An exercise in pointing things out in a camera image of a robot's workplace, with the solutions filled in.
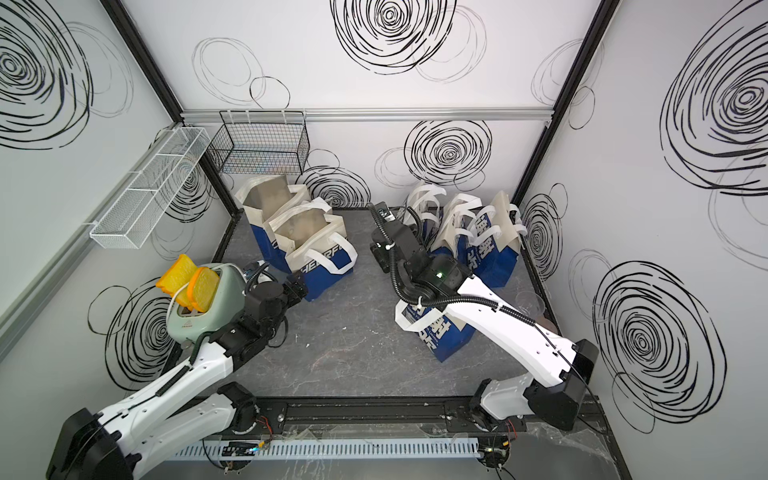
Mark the front yellow toast slice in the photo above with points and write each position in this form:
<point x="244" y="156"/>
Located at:
<point x="202" y="288"/>

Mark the blue beige takeout bag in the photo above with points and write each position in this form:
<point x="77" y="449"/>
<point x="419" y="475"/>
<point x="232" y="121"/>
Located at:
<point x="442" y="334"/>
<point x="315" y="245"/>
<point x="423" y="210"/>
<point x="496" y="241"/>
<point x="454" y="237"/>
<point x="263" y="197"/>

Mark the mint green toaster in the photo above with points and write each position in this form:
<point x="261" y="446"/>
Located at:
<point x="185" y="325"/>

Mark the rear yellow toast slice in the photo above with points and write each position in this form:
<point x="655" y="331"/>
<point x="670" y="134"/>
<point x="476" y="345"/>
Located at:
<point x="178" y="275"/>

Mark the slotted grey cable duct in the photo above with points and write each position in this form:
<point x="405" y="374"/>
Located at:
<point x="331" y="449"/>

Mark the white wire mesh shelf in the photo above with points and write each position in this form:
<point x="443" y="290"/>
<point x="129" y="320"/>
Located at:
<point x="165" y="168"/>

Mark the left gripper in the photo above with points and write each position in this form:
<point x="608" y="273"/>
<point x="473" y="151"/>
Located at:
<point x="299" y="287"/>

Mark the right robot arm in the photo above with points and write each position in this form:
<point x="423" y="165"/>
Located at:
<point x="431" y="286"/>

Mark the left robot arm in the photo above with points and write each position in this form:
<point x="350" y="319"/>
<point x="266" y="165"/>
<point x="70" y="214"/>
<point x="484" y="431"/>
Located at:
<point x="129" y="438"/>

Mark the black wire basket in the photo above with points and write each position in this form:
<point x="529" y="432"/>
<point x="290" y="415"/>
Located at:
<point x="263" y="142"/>

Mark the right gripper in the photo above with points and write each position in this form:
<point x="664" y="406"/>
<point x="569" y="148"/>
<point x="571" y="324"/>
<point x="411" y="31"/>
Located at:
<point x="379" y="256"/>

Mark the yellow toast slice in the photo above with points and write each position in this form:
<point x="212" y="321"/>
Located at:
<point x="202" y="288"/>
<point x="178" y="275"/>

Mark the clear plastic cup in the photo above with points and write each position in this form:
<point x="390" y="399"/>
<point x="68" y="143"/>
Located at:
<point x="530" y="304"/>

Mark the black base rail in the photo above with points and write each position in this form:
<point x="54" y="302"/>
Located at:
<point x="457" y="414"/>

